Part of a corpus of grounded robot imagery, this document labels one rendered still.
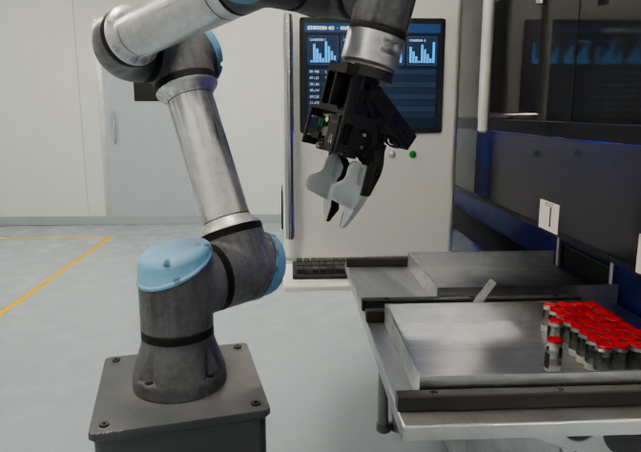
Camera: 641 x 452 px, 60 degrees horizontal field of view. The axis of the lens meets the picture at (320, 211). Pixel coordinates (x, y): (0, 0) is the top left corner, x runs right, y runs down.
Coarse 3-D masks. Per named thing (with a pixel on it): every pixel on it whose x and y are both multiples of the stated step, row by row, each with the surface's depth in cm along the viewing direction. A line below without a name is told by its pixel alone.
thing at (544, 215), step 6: (540, 204) 118; (546, 204) 115; (552, 204) 112; (540, 210) 118; (546, 210) 115; (552, 210) 112; (558, 210) 110; (540, 216) 118; (546, 216) 115; (552, 216) 112; (558, 216) 110; (540, 222) 118; (546, 222) 115; (552, 222) 112; (546, 228) 115; (552, 228) 112
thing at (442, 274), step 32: (416, 256) 127; (448, 256) 127; (480, 256) 128; (512, 256) 128; (544, 256) 129; (448, 288) 102; (480, 288) 102; (512, 288) 102; (544, 288) 103; (576, 288) 103; (608, 288) 103
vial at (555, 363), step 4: (548, 344) 75; (552, 344) 75; (556, 344) 75; (560, 344) 75; (548, 348) 75; (552, 348) 75; (556, 348) 75; (560, 348) 75; (548, 352) 75; (552, 352) 75; (556, 352) 75; (560, 352) 75; (552, 356) 75; (556, 356) 75; (560, 356) 75; (552, 360) 75; (556, 360) 75; (560, 360) 75; (552, 364) 75; (556, 364) 75; (560, 364) 75; (544, 368) 76; (548, 368) 76; (552, 368) 75; (556, 368) 75; (560, 368) 75
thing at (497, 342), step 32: (384, 320) 93; (416, 320) 94; (448, 320) 94; (480, 320) 94; (512, 320) 95; (416, 352) 82; (448, 352) 82; (480, 352) 82; (512, 352) 82; (544, 352) 82; (416, 384) 70; (448, 384) 68; (480, 384) 68; (512, 384) 69; (544, 384) 69; (576, 384) 69; (608, 384) 69
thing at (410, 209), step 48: (432, 0) 152; (336, 48) 152; (432, 48) 153; (432, 96) 156; (384, 144) 158; (432, 144) 158; (384, 192) 160; (432, 192) 161; (288, 240) 161; (336, 240) 162; (384, 240) 163; (432, 240) 164
